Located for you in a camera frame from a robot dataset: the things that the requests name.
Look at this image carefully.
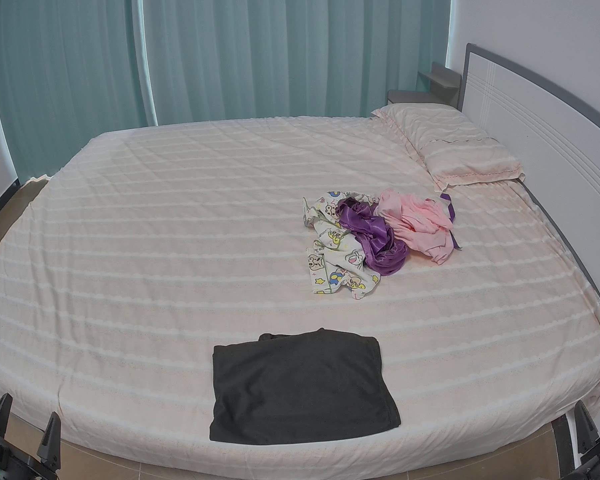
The pink garment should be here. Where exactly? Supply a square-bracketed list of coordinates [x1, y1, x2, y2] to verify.
[374, 186, 456, 266]

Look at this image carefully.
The bed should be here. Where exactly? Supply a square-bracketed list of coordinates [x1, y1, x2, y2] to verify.
[0, 43, 600, 480]

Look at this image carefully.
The purple satin garment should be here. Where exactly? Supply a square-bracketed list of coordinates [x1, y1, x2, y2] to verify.
[335, 192, 462, 277]

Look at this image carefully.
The black T-shirt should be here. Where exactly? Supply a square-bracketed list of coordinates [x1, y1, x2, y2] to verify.
[208, 327, 402, 445]

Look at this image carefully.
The white printed garment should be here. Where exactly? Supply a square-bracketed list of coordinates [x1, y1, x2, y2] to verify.
[302, 191, 382, 300]

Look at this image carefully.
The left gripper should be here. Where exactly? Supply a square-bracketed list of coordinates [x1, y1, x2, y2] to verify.
[0, 393, 63, 480]

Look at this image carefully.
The grey bedside table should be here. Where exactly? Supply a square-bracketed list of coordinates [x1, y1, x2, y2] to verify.
[386, 61, 462, 107]

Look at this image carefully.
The blue-green curtain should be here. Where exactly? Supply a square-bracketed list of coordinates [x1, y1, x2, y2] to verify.
[131, 0, 454, 127]
[0, 0, 157, 182]

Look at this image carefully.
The pale pink pillow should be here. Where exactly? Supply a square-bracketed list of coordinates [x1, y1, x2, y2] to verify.
[370, 103, 526, 193]

